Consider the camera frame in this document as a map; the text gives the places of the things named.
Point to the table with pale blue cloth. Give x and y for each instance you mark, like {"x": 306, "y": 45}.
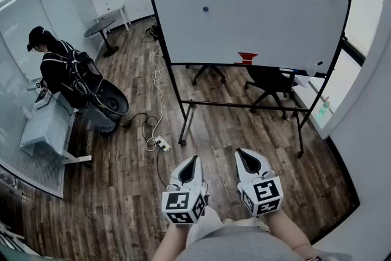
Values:
{"x": 46, "y": 128}

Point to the person's right forearm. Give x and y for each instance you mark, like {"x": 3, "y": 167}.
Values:
{"x": 290, "y": 229}

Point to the window with black frame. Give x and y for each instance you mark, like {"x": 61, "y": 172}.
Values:
{"x": 363, "y": 9}

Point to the white rectangular table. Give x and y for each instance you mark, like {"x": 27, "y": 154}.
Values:
{"x": 111, "y": 13}

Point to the person's grey shirt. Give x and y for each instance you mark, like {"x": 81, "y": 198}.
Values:
{"x": 244, "y": 247}

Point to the black whiteboard marker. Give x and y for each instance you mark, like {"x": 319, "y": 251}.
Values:
{"x": 319, "y": 63}

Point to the black office chair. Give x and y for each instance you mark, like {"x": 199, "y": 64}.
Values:
{"x": 270, "y": 79}

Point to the blue whiteboard marker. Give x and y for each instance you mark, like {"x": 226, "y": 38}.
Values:
{"x": 288, "y": 70}

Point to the person's black wrist band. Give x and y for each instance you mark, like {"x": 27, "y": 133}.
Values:
{"x": 314, "y": 258}

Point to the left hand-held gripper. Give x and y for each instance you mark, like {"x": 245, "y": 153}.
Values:
{"x": 183, "y": 208}

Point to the black office chair base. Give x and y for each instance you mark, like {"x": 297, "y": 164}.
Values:
{"x": 210, "y": 68}

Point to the white box device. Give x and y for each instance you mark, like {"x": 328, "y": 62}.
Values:
{"x": 42, "y": 99}

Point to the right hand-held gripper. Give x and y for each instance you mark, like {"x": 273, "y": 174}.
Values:
{"x": 262, "y": 195}

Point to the round black pedestal table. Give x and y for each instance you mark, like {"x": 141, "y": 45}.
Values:
{"x": 99, "y": 28}

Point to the person's left forearm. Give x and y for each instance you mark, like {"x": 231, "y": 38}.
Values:
{"x": 168, "y": 244}

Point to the small white bottle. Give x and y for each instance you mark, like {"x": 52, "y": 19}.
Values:
{"x": 27, "y": 113}

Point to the black round-backed chair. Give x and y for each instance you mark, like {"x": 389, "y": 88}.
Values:
{"x": 114, "y": 101}

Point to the white power strip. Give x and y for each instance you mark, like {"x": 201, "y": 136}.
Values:
{"x": 162, "y": 143}

